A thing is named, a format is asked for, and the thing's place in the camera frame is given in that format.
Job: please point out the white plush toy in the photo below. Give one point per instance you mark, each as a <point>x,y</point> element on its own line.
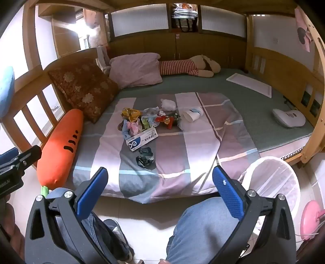
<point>101,58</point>

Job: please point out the blue face mask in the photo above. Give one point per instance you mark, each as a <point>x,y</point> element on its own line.
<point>126,130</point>

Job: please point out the wooden wall cabinet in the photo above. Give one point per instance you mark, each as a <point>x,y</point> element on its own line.
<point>68,33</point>

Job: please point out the white toothpaste box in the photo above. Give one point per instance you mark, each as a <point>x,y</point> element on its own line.
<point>142,139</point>

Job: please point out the checked blanket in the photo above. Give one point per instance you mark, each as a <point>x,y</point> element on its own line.
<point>198,142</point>

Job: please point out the white mesh trash bin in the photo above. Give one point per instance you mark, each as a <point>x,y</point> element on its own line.
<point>274,175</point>

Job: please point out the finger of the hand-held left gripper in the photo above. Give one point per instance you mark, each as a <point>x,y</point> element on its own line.
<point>30,155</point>
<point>9,156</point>

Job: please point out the stack of papers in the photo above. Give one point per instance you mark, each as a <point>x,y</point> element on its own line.
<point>184,11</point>

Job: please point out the yellow snack wrapper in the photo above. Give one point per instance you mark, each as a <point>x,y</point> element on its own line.
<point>130,114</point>

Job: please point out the wooden bed frame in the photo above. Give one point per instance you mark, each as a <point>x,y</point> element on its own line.
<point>203,45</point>

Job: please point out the person's left hand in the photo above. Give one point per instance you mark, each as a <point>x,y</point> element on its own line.
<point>12,226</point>

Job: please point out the pink fan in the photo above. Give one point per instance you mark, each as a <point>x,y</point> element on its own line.
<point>311,218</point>

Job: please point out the pink pillow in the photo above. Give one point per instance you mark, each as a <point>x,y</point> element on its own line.
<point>137,71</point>

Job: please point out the pink wrapper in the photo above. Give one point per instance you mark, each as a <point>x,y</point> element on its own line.
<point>134,128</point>

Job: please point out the white handheld appliance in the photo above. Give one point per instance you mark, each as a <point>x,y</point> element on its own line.
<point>289,118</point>

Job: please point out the dark wrapper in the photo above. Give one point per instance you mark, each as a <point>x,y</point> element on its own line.
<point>145,158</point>

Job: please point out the beige fluffy plush toy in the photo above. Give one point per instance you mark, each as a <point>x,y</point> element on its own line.
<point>96,35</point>

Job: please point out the clear plastic wrapper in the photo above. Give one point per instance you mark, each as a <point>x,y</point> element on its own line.
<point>180,121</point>

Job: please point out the white flat board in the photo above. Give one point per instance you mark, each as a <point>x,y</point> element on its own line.
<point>250,85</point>

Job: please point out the red box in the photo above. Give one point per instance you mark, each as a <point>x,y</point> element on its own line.
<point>163,119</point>

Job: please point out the pink cartoon wall sticker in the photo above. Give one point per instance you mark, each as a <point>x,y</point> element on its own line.
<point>303,30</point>

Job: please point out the white paper cup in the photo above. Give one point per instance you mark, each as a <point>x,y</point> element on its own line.
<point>191,115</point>

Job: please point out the blue cushion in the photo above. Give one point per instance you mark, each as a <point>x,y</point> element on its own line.
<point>6,88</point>

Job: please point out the white plastic bag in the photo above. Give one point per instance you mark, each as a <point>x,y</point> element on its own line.
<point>168,104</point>

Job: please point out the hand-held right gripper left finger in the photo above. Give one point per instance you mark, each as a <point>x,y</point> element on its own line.
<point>92,190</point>

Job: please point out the green bed sheet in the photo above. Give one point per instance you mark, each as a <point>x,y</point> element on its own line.
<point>228,86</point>

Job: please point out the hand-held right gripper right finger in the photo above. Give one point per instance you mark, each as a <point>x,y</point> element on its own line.
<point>228,193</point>

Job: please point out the person's right leg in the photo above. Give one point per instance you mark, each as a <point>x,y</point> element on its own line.
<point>200,228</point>

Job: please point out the brown floral pillow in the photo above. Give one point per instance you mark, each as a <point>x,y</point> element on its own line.
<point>83,86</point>

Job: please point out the orange carrot plush pillow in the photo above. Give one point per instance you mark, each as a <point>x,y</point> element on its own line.
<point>58,157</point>

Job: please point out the striped plush dog toy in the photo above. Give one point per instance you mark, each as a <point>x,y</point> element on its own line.
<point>177,66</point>

